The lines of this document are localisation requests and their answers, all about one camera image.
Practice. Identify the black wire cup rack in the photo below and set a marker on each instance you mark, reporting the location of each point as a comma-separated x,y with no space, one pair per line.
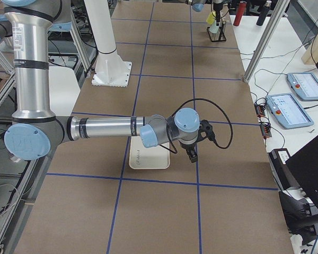
218,37

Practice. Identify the black cardboard box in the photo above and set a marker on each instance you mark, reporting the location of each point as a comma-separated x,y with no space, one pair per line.
278,158

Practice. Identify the yellow cup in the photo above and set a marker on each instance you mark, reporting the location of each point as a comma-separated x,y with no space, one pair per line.
211,18

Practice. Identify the near blue teach pendant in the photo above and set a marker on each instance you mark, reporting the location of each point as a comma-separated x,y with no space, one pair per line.
288,111

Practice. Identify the far blue teach pendant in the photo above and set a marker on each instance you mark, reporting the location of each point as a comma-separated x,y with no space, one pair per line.
304,84

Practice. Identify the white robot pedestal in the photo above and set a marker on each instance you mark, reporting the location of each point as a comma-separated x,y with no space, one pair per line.
110,69

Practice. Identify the cream rabbit tray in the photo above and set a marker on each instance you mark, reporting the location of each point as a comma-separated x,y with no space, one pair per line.
147,158

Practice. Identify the red bottle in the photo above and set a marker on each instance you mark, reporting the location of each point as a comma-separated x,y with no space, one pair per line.
239,13

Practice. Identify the blue teach pendant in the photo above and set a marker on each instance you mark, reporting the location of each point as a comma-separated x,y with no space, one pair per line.
304,84
288,111

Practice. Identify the black bottle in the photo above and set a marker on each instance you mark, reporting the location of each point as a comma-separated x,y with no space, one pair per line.
263,12

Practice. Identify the orange terminal board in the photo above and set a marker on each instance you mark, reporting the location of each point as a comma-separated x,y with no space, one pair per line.
264,123

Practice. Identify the pale green cup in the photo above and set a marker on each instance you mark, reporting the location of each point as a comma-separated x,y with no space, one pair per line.
214,28

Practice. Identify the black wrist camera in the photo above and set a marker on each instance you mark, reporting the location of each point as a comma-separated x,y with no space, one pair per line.
206,132

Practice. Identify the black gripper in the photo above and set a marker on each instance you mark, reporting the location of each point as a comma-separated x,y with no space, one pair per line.
187,147
217,8

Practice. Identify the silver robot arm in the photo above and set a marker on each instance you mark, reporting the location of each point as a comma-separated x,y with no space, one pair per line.
197,5
36,129

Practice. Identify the aluminium frame post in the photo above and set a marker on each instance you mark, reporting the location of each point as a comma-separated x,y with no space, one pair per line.
266,36

